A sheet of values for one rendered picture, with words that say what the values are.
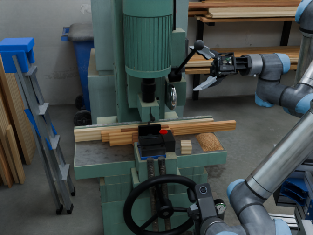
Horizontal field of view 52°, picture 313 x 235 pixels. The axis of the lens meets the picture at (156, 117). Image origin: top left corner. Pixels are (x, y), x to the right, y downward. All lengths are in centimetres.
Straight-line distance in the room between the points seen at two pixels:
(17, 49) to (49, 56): 179
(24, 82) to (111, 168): 86
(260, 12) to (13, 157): 247
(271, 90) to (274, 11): 224
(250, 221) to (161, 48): 64
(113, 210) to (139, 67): 59
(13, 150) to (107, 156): 138
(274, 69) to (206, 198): 52
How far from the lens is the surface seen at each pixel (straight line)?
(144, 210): 141
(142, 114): 128
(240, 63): 115
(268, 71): 121
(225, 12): 323
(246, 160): 291
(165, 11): 114
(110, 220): 143
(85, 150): 133
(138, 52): 116
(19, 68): 189
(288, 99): 120
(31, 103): 196
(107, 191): 132
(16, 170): 271
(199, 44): 107
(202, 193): 96
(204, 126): 142
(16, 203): 258
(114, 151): 130
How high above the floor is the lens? 162
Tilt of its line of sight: 28 degrees down
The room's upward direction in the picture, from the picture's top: straight up
